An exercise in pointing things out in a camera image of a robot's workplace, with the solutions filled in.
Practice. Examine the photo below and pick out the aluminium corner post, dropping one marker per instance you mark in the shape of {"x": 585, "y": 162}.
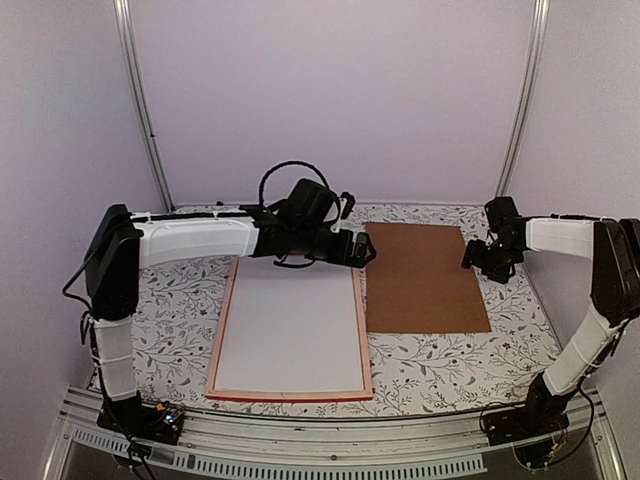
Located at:
{"x": 126, "y": 35}
{"x": 533, "y": 57}

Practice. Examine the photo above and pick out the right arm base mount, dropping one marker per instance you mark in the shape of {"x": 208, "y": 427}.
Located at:
{"x": 525, "y": 420}

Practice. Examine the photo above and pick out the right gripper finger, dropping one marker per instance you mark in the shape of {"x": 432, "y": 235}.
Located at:
{"x": 470, "y": 252}
{"x": 468, "y": 263}

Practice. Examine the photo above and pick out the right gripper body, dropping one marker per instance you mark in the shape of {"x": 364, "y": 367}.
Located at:
{"x": 496, "y": 262}

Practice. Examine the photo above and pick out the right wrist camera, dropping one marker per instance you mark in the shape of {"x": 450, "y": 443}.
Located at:
{"x": 499, "y": 212}

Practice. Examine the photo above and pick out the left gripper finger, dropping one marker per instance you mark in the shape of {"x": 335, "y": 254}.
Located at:
{"x": 362, "y": 260}
{"x": 365, "y": 244}

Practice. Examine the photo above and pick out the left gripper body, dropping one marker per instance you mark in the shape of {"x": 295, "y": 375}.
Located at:
{"x": 335, "y": 254}

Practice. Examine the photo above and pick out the right aluminium corner post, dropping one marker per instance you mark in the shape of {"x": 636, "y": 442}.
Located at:
{"x": 533, "y": 57}

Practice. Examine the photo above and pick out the front aluminium rail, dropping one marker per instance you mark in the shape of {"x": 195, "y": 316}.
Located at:
{"x": 222, "y": 445}

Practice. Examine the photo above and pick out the brown backing board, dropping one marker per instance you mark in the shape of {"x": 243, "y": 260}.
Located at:
{"x": 416, "y": 284}

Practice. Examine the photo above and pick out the red black abstract photo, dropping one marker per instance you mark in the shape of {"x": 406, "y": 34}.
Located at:
{"x": 290, "y": 330}

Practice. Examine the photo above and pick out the left aluminium corner post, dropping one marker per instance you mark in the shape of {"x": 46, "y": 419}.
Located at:
{"x": 126, "y": 35}

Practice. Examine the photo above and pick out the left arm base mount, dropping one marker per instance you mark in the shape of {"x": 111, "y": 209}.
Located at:
{"x": 162, "y": 423}

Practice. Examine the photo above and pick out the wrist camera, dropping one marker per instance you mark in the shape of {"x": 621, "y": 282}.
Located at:
{"x": 312, "y": 204}
{"x": 499, "y": 212}

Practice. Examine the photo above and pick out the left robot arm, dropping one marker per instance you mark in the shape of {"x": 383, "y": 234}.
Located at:
{"x": 125, "y": 243}

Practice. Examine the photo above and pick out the wooden picture frame red edge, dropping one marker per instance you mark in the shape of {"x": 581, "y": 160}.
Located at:
{"x": 220, "y": 350}

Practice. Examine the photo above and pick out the floral patterned table cover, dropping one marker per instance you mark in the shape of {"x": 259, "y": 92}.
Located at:
{"x": 172, "y": 334}

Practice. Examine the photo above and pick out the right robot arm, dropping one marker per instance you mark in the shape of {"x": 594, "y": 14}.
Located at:
{"x": 560, "y": 284}

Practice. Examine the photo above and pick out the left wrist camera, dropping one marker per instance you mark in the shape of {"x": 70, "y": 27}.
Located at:
{"x": 312, "y": 204}

